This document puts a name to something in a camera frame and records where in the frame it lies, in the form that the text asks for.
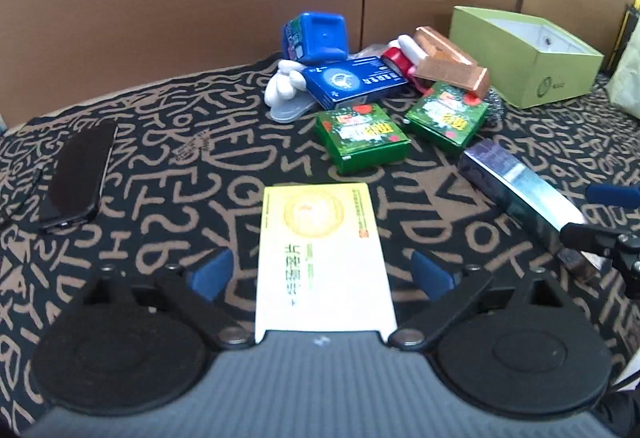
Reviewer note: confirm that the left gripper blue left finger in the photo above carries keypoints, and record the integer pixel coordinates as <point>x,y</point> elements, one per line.
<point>211,274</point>

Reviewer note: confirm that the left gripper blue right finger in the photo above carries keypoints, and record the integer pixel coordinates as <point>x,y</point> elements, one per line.
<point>432,275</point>

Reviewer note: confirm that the dark holographic long box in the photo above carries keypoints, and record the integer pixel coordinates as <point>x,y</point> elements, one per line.
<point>538,207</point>

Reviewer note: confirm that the white yellow medicine box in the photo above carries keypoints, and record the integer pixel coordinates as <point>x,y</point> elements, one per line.
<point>320,263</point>

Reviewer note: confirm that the green floral box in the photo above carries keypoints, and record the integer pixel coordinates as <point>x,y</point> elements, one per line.
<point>360,137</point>
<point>448,117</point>

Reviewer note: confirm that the copper cosmetic box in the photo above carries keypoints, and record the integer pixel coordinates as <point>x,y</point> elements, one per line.
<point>438,46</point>
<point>471,78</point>

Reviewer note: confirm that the blue medicine box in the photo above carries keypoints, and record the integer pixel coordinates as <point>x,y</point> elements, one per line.
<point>352,82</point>

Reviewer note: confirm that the blue square plastic container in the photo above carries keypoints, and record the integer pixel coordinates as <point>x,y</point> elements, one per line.
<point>313,37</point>

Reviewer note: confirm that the steel wool scrubber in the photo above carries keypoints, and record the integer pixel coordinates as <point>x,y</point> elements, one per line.
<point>495,106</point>

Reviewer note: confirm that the red tape roll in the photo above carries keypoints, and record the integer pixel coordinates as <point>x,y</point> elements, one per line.
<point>396,60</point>

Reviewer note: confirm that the pale green plastic bag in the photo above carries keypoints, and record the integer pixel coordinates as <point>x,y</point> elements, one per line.
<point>624,86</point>

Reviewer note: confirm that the black smartphone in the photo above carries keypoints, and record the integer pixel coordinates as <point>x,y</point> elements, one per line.
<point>74,193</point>

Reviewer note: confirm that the clear plastic case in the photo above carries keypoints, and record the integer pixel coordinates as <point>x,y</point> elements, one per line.
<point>292,109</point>

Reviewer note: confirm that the green cardboard box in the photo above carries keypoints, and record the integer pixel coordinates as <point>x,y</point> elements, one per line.
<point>531,60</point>

